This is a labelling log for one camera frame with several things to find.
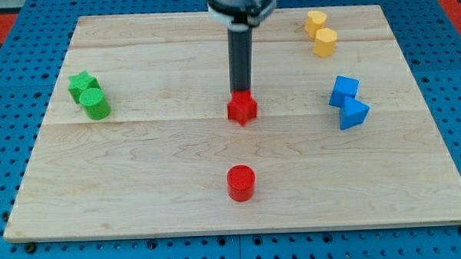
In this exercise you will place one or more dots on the red cylinder block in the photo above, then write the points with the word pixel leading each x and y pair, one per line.
pixel 241 182

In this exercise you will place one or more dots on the blue cube block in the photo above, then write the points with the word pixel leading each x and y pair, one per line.
pixel 343 87

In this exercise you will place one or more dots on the blue triangle block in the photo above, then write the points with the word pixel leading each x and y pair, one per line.
pixel 352 113

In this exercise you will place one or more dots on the wooden board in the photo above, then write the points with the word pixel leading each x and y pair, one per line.
pixel 156 166

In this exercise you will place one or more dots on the red star block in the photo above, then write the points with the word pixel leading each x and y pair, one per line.
pixel 242 107

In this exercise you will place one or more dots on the yellow heart block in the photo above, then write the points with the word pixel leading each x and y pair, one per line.
pixel 315 21

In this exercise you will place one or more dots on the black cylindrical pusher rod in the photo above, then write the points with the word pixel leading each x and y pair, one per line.
pixel 240 59

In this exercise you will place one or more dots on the yellow hexagon block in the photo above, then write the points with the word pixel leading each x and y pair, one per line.
pixel 325 42

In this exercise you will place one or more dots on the green cylinder block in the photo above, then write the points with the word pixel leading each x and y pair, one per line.
pixel 94 103

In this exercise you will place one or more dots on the green star block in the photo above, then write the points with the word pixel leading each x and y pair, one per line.
pixel 81 82

